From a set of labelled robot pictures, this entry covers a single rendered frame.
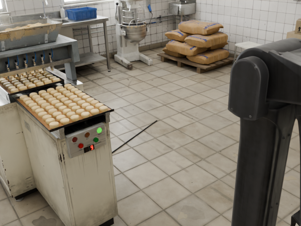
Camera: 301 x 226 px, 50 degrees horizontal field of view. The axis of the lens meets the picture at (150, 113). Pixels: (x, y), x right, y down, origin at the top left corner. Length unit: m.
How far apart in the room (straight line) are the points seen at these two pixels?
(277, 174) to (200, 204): 2.17
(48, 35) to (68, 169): 1.02
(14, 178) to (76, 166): 0.82
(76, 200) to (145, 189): 0.79
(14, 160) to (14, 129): 0.24
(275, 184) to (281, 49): 0.18
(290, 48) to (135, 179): 2.53
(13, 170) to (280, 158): 2.38
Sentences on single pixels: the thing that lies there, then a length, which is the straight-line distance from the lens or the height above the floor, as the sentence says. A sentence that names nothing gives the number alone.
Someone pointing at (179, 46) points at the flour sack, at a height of 0.37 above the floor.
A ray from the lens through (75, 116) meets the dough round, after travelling 1.88.
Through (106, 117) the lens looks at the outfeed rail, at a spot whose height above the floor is 0.88.
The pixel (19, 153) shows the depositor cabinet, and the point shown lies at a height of 0.44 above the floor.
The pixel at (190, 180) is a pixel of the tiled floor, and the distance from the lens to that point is 2.83.
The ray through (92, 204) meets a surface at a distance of 2.22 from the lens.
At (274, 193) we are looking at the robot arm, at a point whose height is 1.43.
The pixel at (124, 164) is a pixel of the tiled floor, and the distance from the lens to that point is 3.05.
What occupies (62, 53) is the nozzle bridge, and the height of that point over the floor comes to 1.09.
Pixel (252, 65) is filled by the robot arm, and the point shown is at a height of 1.61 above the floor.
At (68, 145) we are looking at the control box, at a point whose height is 0.79.
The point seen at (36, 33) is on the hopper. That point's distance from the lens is 2.46.
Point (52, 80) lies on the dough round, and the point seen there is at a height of 0.90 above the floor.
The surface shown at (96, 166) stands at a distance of 2.07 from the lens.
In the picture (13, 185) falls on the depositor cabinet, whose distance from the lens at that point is 2.74.
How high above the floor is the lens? 1.72
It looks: 26 degrees down
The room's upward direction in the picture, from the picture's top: 2 degrees counter-clockwise
